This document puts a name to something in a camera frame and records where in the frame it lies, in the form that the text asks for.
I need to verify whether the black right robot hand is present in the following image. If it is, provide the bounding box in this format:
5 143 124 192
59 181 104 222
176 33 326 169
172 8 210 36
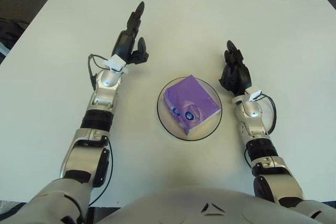
218 39 253 96

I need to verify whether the purple tissue paper pack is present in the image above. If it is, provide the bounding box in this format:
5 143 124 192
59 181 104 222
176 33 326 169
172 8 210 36
162 74 222 137

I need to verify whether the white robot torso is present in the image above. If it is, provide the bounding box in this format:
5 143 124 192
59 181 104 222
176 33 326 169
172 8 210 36
102 186 336 224

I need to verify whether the black bag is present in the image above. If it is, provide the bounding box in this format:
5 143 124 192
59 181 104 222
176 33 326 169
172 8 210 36
0 18 29 57

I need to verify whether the black table leg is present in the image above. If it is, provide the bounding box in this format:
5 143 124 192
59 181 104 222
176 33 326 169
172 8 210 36
88 206 123 224

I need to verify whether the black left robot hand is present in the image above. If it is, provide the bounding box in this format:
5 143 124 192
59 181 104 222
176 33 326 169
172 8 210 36
111 1 150 69

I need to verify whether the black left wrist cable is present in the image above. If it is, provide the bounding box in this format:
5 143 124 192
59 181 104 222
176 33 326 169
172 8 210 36
87 54 112 90

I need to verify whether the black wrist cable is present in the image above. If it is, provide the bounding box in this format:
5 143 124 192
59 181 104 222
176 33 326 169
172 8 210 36
262 94 277 134
87 54 112 90

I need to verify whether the white plate with black rim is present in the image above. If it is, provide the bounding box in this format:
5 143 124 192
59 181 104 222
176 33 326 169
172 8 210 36
156 77 223 142

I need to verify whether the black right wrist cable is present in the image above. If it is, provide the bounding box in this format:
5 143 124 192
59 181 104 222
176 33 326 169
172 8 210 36
262 94 277 134

